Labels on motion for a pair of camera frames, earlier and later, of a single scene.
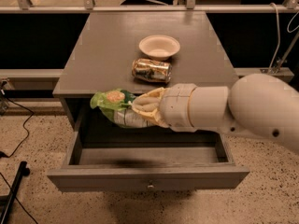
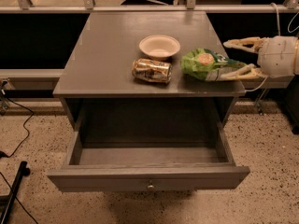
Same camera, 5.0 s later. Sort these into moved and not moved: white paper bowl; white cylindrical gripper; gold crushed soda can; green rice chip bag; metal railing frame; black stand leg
Moved: white cylindrical gripper; green rice chip bag
Not moved: metal railing frame; white paper bowl; black stand leg; gold crushed soda can
